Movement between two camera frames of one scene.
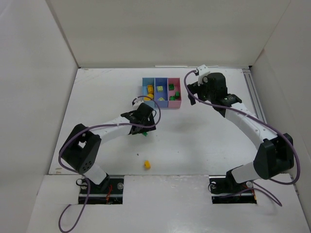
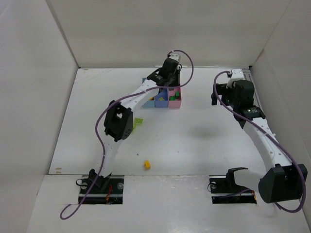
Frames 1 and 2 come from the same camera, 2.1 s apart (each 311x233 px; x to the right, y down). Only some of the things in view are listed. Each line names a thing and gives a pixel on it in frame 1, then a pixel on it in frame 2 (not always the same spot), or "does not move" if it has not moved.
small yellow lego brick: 146,164 does not move
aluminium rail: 255,95 does not move
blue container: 164,82 does not move
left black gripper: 145,127 → 172,79
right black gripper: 194,91 → 219,94
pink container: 176,104 does not move
